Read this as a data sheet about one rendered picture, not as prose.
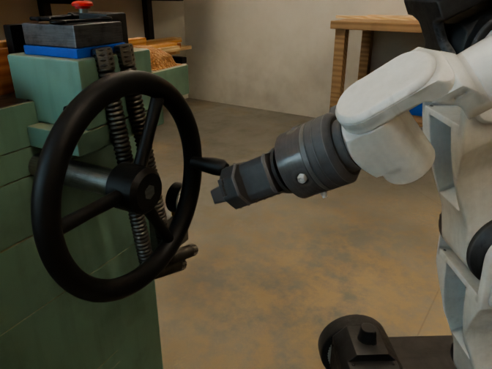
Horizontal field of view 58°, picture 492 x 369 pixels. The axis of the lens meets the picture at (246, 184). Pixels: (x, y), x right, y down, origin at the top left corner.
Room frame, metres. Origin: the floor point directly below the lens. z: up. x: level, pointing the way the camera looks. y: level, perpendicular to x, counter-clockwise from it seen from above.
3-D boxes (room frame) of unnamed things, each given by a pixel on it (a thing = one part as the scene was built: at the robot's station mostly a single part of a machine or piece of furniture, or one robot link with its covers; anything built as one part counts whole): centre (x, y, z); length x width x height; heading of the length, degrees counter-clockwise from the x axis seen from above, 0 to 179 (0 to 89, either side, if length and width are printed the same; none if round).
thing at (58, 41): (0.66, 0.23, 0.99); 0.13 x 0.11 x 0.06; 152
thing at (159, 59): (0.93, 0.21, 0.92); 0.14 x 0.09 x 0.04; 62
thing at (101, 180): (0.55, 0.21, 0.81); 0.29 x 0.20 x 0.29; 152
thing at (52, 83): (0.66, 0.23, 0.91); 0.15 x 0.14 x 0.09; 152
